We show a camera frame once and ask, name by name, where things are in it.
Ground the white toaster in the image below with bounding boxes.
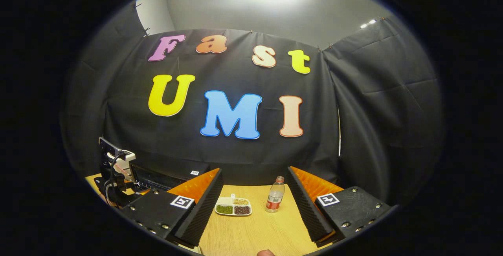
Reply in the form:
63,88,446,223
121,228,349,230
107,151,137,183

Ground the clear water bottle red label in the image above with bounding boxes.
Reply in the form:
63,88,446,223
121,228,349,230
265,176,285,213

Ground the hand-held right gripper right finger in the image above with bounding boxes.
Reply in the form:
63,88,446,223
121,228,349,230
287,166,393,247

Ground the black electric oven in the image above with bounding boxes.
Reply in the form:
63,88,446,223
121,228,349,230
130,161,211,192

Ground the black backdrop cloth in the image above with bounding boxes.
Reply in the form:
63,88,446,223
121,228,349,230
61,1,444,205

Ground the white divided plate of beans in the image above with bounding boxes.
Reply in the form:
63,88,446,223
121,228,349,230
215,194,252,216

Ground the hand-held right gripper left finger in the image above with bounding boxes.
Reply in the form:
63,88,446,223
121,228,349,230
119,168,224,249

